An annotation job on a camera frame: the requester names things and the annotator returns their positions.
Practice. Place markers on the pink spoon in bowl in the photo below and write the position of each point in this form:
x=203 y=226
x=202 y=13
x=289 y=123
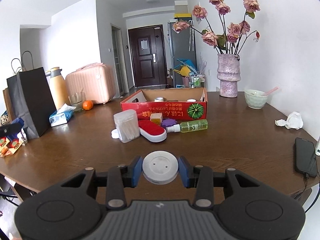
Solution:
x=271 y=91

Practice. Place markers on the grey refrigerator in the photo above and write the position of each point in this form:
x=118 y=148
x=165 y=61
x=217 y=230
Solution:
x=182 y=44

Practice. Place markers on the red and white lint brush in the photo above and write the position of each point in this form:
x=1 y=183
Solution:
x=151 y=131

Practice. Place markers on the pink textured ceramic vase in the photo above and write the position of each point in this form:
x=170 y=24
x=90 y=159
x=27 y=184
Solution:
x=228 y=72

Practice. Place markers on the yellow thermos jug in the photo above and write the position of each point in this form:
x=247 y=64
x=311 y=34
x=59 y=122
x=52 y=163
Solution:
x=57 y=87

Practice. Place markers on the clear cotton swab container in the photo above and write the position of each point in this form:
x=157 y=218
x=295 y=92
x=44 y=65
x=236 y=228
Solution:
x=126 y=123

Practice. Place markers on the red cardboard pumpkin box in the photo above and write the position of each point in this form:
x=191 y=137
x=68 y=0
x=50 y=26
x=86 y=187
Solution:
x=174 y=103

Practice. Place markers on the white ceramic bowl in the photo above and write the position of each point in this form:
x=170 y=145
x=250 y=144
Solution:
x=255 y=99

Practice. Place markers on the yellow box on refrigerator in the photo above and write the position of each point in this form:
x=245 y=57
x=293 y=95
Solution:
x=182 y=15

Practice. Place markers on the purple round lid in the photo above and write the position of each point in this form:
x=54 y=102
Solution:
x=168 y=122

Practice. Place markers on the crumpled white tissue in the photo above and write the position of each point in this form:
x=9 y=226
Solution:
x=293 y=121

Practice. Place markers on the white round plastic lid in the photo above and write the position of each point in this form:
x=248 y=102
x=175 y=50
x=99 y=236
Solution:
x=160 y=167

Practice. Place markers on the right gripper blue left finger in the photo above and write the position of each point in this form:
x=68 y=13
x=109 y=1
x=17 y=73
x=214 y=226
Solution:
x=136 y=168

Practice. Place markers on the black smartphone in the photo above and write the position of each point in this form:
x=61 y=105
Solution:
x=305 y=158

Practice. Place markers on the small orange cube box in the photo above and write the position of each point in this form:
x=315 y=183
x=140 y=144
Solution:
x=156 y=118

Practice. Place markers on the black paper shopping bag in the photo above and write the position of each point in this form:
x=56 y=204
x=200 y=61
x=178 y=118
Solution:
x=31 y=100

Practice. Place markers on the blue tissue pack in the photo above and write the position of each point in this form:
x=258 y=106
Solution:
x=62 y=115

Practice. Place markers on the dark brown entrance door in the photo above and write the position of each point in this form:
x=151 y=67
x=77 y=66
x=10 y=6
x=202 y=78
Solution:
x=148 y=56

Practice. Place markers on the orange tangerine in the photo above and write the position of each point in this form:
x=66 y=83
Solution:
x=87 y=105

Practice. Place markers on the clear drinking glass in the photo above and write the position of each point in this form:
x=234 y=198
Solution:
x=76 y=101

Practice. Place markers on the dried pink rose bouquet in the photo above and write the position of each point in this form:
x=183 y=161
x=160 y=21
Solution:
x=232 y=37

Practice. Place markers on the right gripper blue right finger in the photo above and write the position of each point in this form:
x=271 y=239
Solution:
x=184 y=171

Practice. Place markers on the pink hard suitcase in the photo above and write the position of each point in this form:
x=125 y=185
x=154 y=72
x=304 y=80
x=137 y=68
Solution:
x=95 y=80

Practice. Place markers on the green liquid spray bottle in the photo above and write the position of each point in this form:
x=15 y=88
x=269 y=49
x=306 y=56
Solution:
x=188 y=126

